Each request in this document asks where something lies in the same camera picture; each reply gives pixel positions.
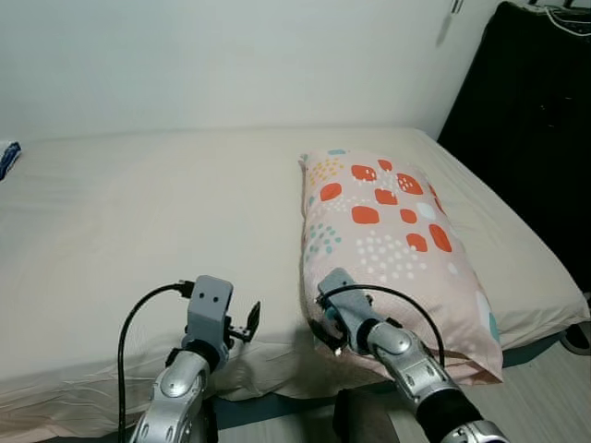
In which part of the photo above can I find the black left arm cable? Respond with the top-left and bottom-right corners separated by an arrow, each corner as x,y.
117,281 -> 195,443

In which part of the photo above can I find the black round base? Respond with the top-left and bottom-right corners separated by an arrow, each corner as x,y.
559,323 -> 591,357

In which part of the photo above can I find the pink pillow with orange spots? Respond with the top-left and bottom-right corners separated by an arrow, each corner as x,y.
300,150 -> 504,385

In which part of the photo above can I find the bed with cream sheet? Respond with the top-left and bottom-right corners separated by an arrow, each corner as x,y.
0,126 -> 590,435

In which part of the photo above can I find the blue and white cloth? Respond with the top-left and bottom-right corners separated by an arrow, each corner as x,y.
0,140 -> 21,181

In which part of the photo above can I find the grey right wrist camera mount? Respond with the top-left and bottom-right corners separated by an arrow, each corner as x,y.
317,268 -> 375,342

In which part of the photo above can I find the white cable bundle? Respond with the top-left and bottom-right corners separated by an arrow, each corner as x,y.
531,0 -> 591,38

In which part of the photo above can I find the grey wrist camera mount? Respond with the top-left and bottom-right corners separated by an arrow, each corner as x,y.
317,268 -> 375,342
185,275 -> 234,347

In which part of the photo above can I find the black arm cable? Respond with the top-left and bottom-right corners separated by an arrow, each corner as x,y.
117,281 -> 195,443
319,283 -> 446,368

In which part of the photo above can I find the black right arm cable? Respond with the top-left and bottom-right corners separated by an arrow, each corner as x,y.
319,283 -> 446,368

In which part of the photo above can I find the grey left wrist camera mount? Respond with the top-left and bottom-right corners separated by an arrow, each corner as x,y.
185,275 -> 234,347

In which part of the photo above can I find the black cabinet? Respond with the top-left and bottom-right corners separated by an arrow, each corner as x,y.
437,0 -> 591,292

